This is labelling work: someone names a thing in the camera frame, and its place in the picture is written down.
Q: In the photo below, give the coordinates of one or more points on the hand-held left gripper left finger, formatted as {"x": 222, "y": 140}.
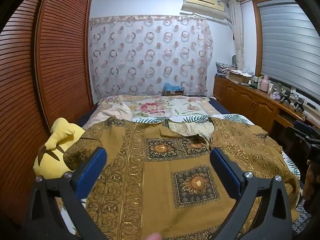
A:
{"x": 92, "y": 170}

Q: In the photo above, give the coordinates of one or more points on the person's right hand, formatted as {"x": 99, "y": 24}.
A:
{"x": 311, "y": 180}

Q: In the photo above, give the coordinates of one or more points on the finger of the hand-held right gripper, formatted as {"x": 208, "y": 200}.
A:
{"x": 303, "y": 130}

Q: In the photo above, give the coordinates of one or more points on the pink jug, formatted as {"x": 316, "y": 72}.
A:
{"x": 264, "y": 85}

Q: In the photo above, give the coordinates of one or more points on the beige pillow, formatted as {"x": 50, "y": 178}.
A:
{"x": 112, "y": 115}

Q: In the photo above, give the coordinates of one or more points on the floral blanket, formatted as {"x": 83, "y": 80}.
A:
{"x": 155, "y": 107}

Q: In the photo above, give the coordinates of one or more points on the brown patterned garment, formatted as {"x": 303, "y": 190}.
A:
{"x": 160, "y": 180}

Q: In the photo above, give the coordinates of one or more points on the wooden louvred wardrobe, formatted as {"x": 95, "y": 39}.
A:
{"x": 62, "y": 55}

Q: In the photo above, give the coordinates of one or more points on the grey window blind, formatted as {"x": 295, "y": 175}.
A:
{"x": 287, "y": 50}

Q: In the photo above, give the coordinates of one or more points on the white window curtain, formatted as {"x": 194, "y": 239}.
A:
{"x": 238, "y": 35}

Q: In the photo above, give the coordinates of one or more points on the stack of folded cloths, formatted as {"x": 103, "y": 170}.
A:
{"x": 225, "y": 67}

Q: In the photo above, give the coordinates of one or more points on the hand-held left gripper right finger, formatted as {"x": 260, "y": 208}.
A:
{"x": 226, "y": 172}

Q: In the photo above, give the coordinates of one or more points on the yellow plush toy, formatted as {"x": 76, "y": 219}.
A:
{"x": 60, "y": 135}

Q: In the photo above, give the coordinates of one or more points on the wooden window frame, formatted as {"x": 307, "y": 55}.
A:
{"x": 257, "y": 42}

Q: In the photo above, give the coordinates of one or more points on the grey patterned cloth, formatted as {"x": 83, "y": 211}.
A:
{"x": 301, "y": 217}

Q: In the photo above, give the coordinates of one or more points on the cardboard box with blue bag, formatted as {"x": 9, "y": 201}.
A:
{"x": 172, "y": 88}

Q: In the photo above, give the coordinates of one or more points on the purple cloth bundle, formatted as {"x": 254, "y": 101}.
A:
{"x": 275, "y": 96}

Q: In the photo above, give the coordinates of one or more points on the wooden sideboard cabinet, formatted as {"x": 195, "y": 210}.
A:
{"x": 245, "y": 97}

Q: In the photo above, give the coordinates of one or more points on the wall air conditioner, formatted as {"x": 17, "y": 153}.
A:
{"x": 202, "y": 5}

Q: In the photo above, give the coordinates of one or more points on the open cardboard box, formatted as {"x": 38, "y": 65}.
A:
{"x": 237, "y": 77}

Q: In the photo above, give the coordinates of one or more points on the person's left hand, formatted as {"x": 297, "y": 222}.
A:
{"x": 154, "y": 236}

